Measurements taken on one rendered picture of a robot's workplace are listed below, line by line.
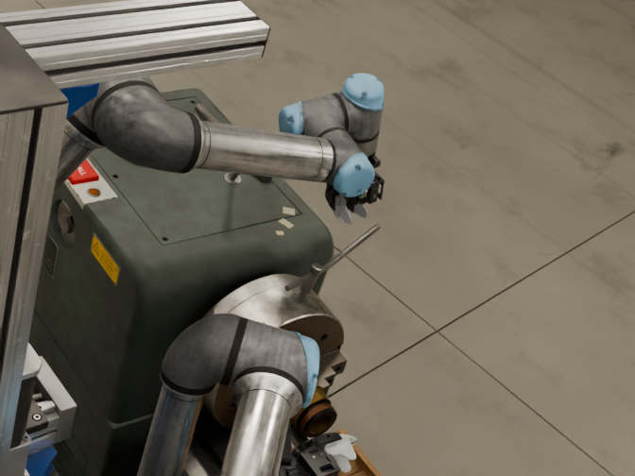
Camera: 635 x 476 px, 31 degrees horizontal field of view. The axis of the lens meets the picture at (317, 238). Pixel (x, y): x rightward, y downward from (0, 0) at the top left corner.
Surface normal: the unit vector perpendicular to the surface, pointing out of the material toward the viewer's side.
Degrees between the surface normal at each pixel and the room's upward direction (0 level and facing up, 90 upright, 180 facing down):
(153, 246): 0
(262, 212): 0
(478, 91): 0
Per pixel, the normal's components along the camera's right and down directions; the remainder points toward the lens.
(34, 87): 0.27, -0.76
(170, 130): 0.43, -0.07
